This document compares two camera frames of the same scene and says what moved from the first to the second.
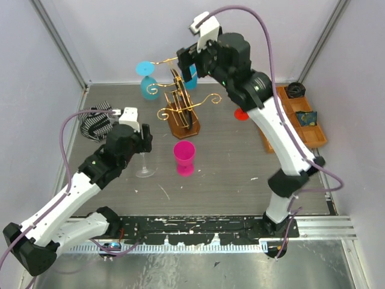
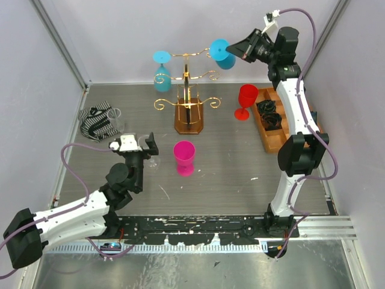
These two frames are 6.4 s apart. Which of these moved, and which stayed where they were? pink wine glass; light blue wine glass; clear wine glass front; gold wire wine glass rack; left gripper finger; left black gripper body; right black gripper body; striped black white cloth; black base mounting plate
Moved: light blue wine glass; left black gripper body; right black gripper body; gold wire wine glass rack; left gripper finger; clear wine glass front
Stayed: black base mounting plate; striped black white cloth; pink wine glass
